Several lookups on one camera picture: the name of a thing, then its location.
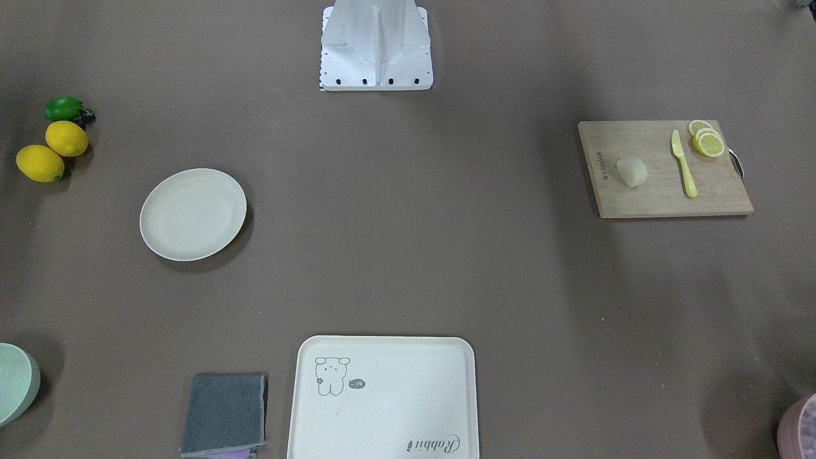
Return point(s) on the round cream plate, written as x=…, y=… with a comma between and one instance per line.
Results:
x=193, y=214

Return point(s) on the cream rabbit tray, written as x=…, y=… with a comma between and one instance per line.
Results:
x=384, y=397

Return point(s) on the grey folded cloth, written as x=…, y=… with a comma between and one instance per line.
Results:
x=225, y=416

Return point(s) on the yellow plastic knife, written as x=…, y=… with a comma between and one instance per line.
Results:
x=688, y=183

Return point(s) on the lemon slice back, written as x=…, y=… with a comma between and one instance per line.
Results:
x=694, y=126

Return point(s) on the wooden cutting board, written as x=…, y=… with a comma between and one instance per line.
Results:
x=720, y=189

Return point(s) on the dark cherries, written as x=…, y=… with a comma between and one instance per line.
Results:
x=84, y=117

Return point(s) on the yellow lemon near lime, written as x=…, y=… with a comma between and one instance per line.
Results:
x=66, y=138

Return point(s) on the green lime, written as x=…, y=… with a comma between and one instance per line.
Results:
x=65, y=108

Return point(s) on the yellow lemon far end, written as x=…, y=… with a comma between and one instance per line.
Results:
x=40, y=163

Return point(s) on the mint green bowl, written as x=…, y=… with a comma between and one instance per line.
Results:
x=20, y=382

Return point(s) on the pink bowl with ice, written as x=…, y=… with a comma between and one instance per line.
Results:
x=796, y=430

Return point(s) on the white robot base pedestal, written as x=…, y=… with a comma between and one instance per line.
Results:
x=375, y=46

